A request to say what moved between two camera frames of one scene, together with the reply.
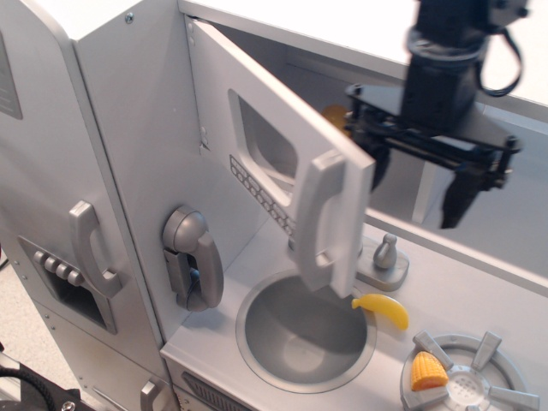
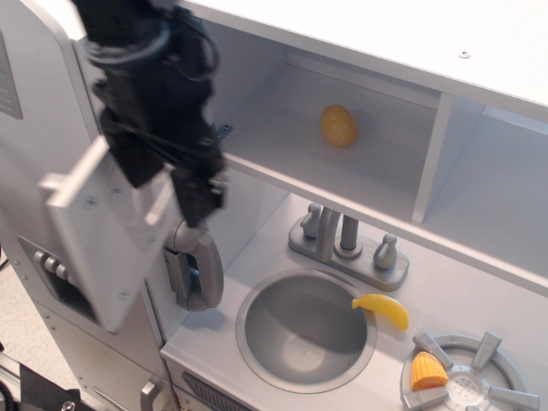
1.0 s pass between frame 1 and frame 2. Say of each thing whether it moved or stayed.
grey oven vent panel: stayed
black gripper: moved
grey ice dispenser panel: stayed
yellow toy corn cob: stayed
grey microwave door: moved
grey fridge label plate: stayed
